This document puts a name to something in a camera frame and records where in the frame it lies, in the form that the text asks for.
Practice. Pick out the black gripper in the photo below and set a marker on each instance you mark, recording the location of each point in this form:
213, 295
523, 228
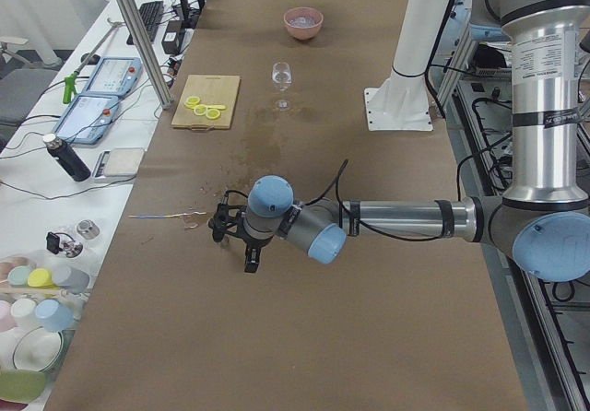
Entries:
253, 244

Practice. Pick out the steel double jigger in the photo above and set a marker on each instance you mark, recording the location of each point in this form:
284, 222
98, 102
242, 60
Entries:
225, 242

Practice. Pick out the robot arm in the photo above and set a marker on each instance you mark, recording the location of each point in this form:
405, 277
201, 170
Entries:
541, 220

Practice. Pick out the pile of clear ice cubes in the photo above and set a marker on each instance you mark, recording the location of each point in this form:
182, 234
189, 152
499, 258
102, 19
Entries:
302, 22

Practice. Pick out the clear wine glass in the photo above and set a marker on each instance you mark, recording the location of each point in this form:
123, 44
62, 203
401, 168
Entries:
282, 80

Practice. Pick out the pink bowl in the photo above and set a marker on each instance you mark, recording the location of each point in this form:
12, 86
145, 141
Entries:
303, 34

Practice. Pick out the black power adapter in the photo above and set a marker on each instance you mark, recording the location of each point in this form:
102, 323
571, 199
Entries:
172, 39

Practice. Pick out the black keyboard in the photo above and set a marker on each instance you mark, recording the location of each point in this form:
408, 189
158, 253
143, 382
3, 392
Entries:
151, 14

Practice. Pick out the bamboo cutting board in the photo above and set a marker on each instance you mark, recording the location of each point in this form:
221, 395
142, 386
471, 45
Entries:
213, 90

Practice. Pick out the far lemon slice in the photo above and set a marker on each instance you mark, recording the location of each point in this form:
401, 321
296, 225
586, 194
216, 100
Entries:
192, 101

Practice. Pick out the middle lemon slice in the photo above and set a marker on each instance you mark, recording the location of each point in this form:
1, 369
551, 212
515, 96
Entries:
200, 110

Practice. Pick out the kitchen scale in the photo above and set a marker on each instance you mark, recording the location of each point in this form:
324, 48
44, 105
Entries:
118, 164

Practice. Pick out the steel weight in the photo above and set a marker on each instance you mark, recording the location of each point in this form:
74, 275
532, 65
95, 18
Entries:
88, 230

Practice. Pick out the grey cup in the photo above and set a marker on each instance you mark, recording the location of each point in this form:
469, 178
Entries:
70, 279

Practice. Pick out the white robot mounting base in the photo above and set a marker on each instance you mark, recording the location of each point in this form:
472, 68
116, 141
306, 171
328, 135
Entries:
401, 102

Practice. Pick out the upper teach pendant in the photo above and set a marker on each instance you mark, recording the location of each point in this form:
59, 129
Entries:
114, 76

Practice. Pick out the teach pendant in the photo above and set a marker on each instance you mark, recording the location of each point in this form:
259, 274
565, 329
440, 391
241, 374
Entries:
114, 76
87, 119

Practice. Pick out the light blue cup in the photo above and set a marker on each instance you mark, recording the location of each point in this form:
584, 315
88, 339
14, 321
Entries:
53, 315

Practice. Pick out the yellow cup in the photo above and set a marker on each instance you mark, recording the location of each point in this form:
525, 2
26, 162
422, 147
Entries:
40, 278

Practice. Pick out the lower teach pendant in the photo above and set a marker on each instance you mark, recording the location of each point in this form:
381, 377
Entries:
87, 119

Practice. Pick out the black water bottle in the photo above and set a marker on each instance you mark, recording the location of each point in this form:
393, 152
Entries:
66, 157

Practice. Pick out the mint cup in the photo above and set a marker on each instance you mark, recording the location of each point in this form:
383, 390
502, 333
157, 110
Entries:
18, 276

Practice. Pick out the white cup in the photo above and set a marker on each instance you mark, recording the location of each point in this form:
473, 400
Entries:
23, 313

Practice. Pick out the green bowl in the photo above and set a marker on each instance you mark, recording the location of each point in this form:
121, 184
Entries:
22, 386

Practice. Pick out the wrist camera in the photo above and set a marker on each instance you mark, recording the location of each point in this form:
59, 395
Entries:
227, 221

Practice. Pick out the lemon slice near handle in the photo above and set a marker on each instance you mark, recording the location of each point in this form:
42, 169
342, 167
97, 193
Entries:
213, 114

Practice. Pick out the aluminium frame post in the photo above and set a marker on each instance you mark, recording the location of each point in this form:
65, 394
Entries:
136, 27

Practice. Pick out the green handled grabber tool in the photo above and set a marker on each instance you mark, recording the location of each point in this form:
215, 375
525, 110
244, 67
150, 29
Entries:
70, 81

